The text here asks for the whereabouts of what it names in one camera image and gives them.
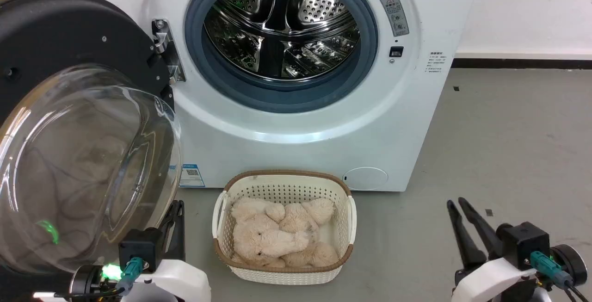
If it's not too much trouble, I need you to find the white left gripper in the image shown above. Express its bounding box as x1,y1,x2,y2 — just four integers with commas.
124,200,212,302

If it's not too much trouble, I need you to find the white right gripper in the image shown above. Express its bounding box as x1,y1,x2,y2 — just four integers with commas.
446,197,541,302

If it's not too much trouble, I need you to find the white front-load washing machine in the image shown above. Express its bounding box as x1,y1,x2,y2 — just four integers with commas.
74,0,484,192

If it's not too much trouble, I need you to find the silver metal door hinge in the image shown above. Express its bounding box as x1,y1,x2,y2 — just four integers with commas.
151,18,187,85

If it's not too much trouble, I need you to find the black washer door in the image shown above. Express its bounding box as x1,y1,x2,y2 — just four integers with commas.
0,0,184,302

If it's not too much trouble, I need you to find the blue white QR label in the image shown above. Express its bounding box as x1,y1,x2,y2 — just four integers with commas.
179,164,205,188

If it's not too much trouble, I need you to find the beige plush toy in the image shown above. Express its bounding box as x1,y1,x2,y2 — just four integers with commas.
230,197,339,268

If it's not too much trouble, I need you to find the cream perforated laundry basket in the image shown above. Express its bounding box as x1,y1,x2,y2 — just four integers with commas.
212,170,357,286

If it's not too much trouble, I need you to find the round white filter cover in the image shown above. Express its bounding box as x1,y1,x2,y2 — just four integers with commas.
343,167,389,191

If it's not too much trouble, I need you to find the black baseboard strip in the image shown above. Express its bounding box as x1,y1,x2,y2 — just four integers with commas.
451,58,592,70

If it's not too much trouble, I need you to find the stainless steel perforated drum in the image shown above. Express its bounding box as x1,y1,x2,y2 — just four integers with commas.
203,0,361,82

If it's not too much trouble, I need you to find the grey warning sticker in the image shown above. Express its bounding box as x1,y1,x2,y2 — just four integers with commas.
380,0,410,37

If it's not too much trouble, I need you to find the right teal plug black cable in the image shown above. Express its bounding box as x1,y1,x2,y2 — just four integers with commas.
530,251,592,302

